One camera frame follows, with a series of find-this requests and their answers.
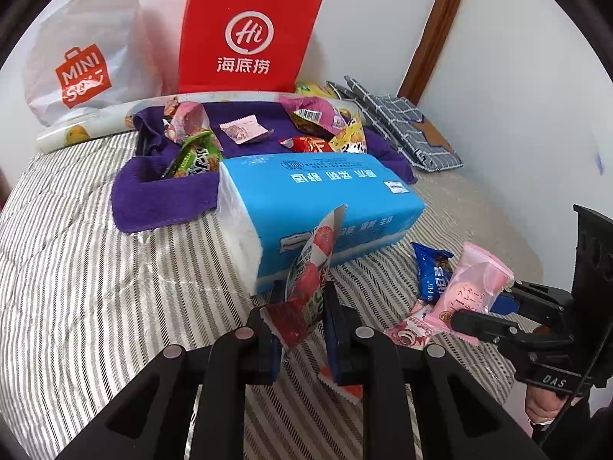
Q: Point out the brown wooden door frame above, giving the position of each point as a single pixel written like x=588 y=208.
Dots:
x=440 y=24

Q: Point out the white printed paper roll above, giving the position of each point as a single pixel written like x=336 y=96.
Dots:
x=72 y=132

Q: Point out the grey plaid cloth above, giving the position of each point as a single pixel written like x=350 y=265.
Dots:
x=397 y=115

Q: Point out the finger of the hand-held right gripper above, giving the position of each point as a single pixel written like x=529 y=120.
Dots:
x=483 y=326
x=531 y=297

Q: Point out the red fruit snack packet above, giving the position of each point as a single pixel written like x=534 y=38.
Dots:
x=311 y=268

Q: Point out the red paper bag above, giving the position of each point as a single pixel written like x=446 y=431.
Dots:
x=249 y=9

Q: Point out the green snack packet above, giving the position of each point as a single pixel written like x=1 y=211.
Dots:
x=189 y=158

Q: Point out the white plastic shopping bag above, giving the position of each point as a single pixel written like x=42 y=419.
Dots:
x=86 y=33

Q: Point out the blue tissue pack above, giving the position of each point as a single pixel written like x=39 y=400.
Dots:
x=325 y=191

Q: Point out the orange white wrapper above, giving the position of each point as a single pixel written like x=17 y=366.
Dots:
x=352 y=389

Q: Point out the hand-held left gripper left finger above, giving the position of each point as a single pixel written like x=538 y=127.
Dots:
x=258 y=345

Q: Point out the small yellow snack packet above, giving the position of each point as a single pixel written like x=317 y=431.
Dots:
x=352 y=136

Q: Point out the white purple sachet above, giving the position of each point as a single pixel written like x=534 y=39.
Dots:
x=244 y=130

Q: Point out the pink cartoon snack packet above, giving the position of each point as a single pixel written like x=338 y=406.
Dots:
x=189 y=120

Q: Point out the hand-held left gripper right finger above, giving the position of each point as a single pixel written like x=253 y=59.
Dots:
x=334 y=345

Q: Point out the light pink snack packet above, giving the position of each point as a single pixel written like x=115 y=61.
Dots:
x=469 y=292

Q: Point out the person's right forearm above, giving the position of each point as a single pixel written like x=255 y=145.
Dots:
x=591 y=424

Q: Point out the person's right hand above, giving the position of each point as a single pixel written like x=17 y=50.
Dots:
x=543 y=407

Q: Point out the pink white small snack packet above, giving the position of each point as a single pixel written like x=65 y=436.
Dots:
x=412 y=333

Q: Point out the red gold snack packet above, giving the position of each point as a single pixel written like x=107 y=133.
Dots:
x=311 y=144

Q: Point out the dark blue snack packet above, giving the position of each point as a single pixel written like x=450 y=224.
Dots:
x=431 y=273

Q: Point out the brown cardboard piece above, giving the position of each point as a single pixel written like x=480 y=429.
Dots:
x=431 y=134

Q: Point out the striped quilt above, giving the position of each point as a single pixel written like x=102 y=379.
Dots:
x=96 y=273

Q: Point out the purple towel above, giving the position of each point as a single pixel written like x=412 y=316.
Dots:
x=158 y=191

